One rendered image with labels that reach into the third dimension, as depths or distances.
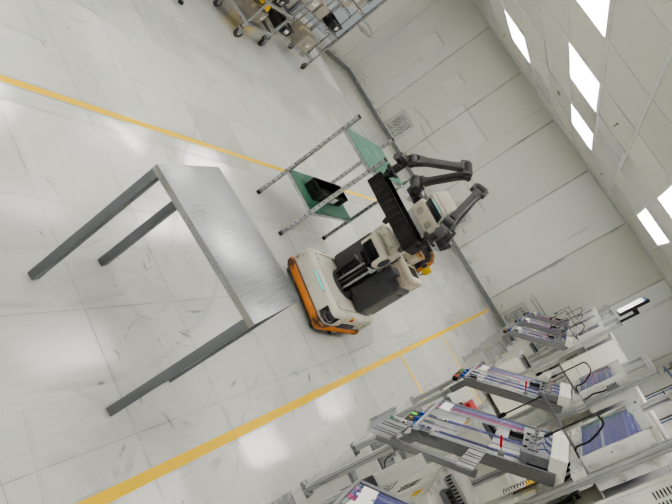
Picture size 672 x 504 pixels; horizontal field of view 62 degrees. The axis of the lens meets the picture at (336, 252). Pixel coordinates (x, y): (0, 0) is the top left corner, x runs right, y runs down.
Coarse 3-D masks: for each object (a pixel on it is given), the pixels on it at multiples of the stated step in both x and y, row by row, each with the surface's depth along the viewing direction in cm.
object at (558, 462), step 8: (560, 432) 305; (552, 440) 291; (560, 440) 291; (552, 448) 276; (560, 448) 278; (568, 448) 281; (552, 456) 265; (560, 456) 267; (552, 464) 263; (560, 464) 262; (552, 472) 263; (560, 472) 261; (560, 480) 261
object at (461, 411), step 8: (440, 408) 332; (448, 408) 335; (456, 408) 338; (464, 408) 341; (464, 416) 327; (472, 416) 328; (480, 416) 331; (488, 416) 334; (488, 424) 321; (496, 424) 321; (504, 424) 324; (512, 424) 326; (520, 424) 329
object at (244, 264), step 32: (128, 192) 212; (192, 192) 217; (224, 192) 240; (96, 224) 219; (192, 224) 205; (224, 224) 224; (64, 256) 229; (224, 256) 210; (256, 256) 232; (256, 288) 217; (288, 288) 240; (256, 320) 204; (192, 352) 212; (160, 384) 218
